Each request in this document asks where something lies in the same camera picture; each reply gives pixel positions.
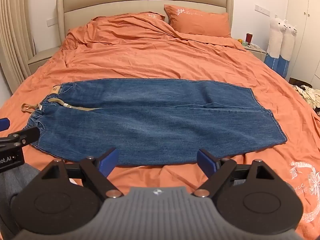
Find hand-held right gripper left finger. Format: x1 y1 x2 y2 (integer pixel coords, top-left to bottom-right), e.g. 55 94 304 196
41 147 123 199

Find white wardrobe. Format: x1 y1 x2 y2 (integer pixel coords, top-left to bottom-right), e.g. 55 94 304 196
287 0 320 91

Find beige fabric belt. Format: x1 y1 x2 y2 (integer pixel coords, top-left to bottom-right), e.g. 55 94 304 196
21 98 103 112

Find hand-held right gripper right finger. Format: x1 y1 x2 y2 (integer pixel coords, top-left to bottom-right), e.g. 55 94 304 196
194 149 275 198

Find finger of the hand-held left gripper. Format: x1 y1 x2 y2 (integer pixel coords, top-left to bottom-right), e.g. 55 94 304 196
0 118 11 132
0 126 41 153

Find person's grey clothing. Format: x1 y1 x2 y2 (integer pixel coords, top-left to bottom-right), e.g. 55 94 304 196
0 164 45 240

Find blue denim pants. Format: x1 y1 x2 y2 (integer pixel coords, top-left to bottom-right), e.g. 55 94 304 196
26 79 288 167

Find orange duvet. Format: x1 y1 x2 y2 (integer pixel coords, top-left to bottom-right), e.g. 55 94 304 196
0 12 320 240

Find pile of crumpled clothes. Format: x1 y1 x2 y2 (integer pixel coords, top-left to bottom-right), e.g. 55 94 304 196
292 84 320 117

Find beige upholstered bed headboard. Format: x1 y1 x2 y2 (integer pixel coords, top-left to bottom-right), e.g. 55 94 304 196
56 0 234 49

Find beige pleated curtain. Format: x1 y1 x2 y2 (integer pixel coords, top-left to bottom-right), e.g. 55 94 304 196
0 0 36 96

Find beige nightstand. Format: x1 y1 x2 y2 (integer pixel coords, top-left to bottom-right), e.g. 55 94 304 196
27 46 61 75
242 41 267 61

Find orange pillow with white embroidery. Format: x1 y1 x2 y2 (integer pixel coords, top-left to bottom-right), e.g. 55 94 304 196
91 12 166 23
164 4 232 39

